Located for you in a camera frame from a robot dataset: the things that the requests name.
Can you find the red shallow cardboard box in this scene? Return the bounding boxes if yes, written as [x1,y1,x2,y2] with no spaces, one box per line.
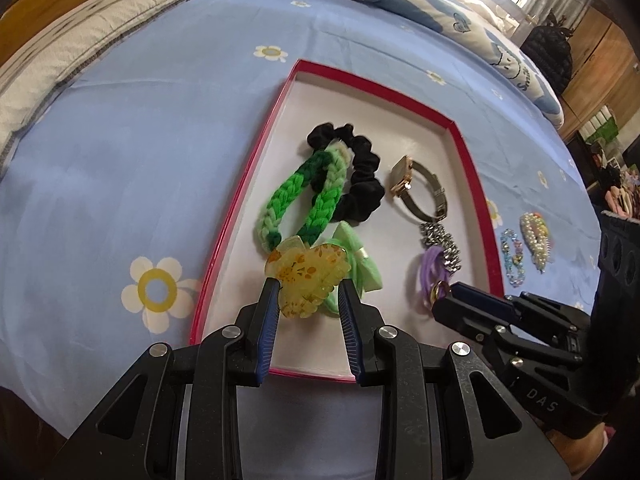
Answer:
[189,58,506,387]

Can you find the gold wrist watch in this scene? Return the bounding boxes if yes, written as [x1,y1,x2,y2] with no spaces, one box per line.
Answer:
[390,156,448,223]

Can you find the light green bow hair tie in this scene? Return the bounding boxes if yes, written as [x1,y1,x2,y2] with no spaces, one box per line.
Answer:
[320,222,383,318]

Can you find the purple hair tie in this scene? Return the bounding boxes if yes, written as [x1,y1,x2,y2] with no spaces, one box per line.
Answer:
[416,246,451,311]

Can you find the black puffer jacket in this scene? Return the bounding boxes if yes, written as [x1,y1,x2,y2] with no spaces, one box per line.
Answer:
[520,12,573,93]

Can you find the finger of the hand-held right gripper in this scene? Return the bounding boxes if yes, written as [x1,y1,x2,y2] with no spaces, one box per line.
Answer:
[452,282,586,341]
[432,297,583,376]

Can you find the silver chain necklace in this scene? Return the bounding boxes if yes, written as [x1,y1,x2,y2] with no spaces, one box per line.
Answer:
[419,221,462,275]

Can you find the clear blue bead bracelet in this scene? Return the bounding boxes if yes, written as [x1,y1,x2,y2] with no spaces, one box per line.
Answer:
[500,228,527,288]

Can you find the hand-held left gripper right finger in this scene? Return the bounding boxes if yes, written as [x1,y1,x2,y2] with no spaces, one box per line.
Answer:
[337,279,573,480]

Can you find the green and white boxes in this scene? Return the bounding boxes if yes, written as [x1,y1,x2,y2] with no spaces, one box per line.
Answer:
[580,107,621,143]

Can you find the black scrunchie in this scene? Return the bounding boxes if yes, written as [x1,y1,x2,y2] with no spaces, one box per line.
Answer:
[306,121,386,226]

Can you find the blue floral bedsheet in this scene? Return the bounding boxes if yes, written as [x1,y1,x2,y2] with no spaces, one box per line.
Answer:
[0,0,606,480]

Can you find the pile of clothes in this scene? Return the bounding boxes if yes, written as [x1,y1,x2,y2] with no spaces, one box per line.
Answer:
[590,145,640,221]

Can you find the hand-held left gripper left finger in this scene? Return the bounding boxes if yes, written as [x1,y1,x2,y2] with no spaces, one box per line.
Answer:
[47,276,281,480]

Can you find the green braided hair tie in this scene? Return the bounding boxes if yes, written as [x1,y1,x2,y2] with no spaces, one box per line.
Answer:
[255,149,351,251]

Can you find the yellow translucent hair claw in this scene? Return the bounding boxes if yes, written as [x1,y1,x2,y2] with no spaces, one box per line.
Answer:
[264,235,351,320]

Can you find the wooden wardrobe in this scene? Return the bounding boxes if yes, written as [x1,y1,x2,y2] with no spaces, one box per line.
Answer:
[555,5,640,141]

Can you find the white pearl bracelet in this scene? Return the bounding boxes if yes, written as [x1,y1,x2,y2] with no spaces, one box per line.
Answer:
[520,212,556,273]

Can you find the wooden headboard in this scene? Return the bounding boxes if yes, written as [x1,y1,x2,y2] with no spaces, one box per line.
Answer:
[0,0,151,66]

